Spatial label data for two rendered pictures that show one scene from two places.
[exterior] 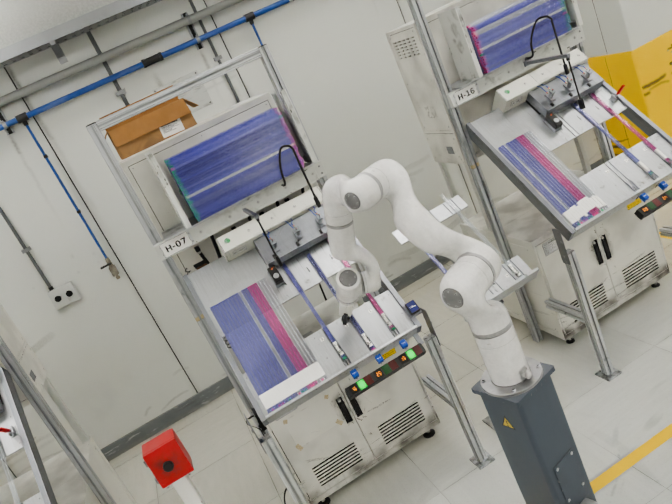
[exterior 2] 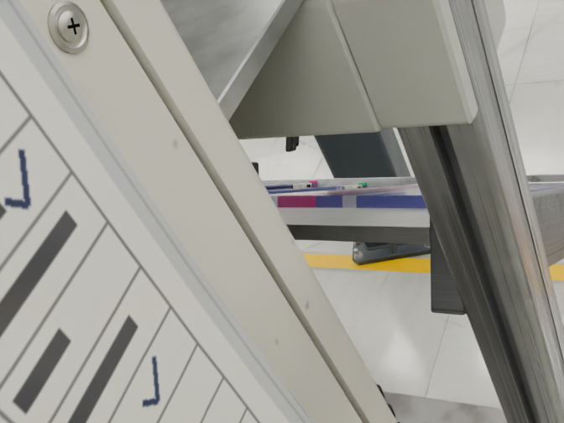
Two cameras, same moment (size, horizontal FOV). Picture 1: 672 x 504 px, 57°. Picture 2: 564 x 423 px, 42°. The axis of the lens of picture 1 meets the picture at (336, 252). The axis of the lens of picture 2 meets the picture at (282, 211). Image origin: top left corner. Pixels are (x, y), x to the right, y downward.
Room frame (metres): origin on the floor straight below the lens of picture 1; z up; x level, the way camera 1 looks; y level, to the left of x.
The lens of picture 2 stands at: (2.72, 0.81, 1.50)
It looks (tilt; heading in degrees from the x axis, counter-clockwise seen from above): 38 degrees down; 236
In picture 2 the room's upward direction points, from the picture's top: 29 degrees counter-clockwise
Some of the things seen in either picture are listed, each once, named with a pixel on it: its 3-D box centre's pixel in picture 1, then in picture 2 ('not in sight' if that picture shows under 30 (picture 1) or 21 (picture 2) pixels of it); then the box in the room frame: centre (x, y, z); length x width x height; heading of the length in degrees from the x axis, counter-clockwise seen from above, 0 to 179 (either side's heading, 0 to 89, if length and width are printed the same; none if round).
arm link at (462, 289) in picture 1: (473, 299); not in sight; (1.60, -0.30, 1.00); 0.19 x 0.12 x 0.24; 132
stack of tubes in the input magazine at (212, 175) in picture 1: (235, 163); not in sight; (2.58, 0.22, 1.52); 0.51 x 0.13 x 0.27; 103
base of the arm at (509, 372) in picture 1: (501, 352); not in sight; (1.62, -0.32, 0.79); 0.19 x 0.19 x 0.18
